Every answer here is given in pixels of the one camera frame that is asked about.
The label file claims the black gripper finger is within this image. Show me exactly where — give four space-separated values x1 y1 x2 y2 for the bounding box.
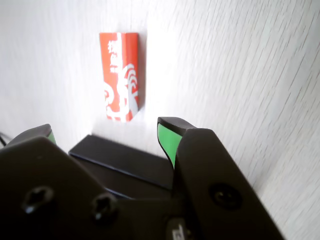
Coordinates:
0 123 121 240
157 116 286 240

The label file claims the black open box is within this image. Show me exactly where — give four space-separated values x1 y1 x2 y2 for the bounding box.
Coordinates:
67 134 176 190

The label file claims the red and white carton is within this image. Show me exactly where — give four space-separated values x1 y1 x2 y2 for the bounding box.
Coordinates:
99 31 146 123

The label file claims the black cardboard box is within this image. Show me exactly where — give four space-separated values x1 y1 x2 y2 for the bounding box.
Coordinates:
74 159 176 201

